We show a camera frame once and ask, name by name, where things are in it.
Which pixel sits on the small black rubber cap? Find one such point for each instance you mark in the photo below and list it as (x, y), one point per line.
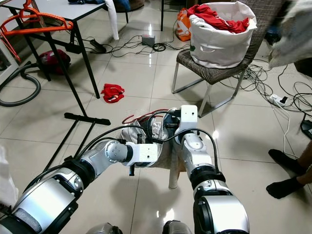
(67, 157)

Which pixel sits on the white jeans black stitching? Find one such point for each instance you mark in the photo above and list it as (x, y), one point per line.
(173, 165)

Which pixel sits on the white table black legs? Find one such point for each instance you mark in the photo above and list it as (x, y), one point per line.
(63, 9)

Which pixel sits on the grey power box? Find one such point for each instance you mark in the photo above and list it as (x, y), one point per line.
(148, 41)

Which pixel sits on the brown plaid chair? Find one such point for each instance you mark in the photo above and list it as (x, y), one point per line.
(212, 74)

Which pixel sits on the white power strip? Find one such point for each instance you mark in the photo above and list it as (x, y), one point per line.
(279, 100)

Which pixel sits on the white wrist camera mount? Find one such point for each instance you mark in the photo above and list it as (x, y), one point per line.
(186, 119)
(144, 154)

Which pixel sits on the black wifi router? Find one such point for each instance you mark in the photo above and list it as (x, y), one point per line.
(307, 126)

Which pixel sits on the grey right robot leg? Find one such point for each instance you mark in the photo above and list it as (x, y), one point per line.
(180, 227)

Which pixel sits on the white laundry bag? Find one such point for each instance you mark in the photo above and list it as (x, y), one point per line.
(222, 48)

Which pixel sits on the clear plastic bag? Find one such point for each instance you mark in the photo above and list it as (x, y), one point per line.
(295, 34)

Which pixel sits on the person's black socked foot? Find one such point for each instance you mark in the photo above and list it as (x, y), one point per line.
(285, 161)
(282, 187)

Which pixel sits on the red vacuum cleaner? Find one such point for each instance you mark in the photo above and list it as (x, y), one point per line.
(54, 62)

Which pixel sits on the red cloth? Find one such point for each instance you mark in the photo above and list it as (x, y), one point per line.
(113, 93)

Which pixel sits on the white long sleeve garment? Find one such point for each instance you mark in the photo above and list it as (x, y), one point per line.
(112, 22)

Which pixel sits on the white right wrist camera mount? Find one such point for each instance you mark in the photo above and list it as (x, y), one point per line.
(186, 119)

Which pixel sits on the orange printed bag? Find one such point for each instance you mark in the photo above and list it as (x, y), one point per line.
(183, 27)

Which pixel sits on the blue jeans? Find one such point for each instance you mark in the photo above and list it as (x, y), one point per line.
(85, 2)

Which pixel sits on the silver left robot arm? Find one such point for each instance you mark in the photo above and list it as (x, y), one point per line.
(58, 195)

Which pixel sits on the orange hanger bunch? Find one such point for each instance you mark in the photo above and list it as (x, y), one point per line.
(39, 28)

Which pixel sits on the person's bare lower leg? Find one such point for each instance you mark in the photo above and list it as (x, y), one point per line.
(306, 161)

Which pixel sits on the red sports garment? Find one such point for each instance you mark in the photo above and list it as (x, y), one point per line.
(217, 19)

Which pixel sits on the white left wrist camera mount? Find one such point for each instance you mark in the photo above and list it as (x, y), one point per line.
(144, 154)

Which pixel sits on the blue round stool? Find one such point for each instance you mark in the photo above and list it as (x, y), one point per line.
(273, 35)

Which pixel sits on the black metal clothes rack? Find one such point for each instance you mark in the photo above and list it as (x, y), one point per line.
(87, 119)

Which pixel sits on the black power adapter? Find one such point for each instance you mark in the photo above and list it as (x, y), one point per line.
(97, 47)

